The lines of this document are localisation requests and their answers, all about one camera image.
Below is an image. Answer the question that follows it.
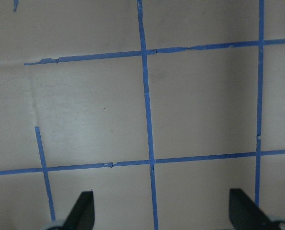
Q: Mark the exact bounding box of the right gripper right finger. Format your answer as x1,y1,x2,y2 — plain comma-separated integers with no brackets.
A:
228,188,280,230

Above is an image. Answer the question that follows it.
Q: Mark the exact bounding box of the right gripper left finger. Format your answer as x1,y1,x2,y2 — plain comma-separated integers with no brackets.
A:
61,191,95,230

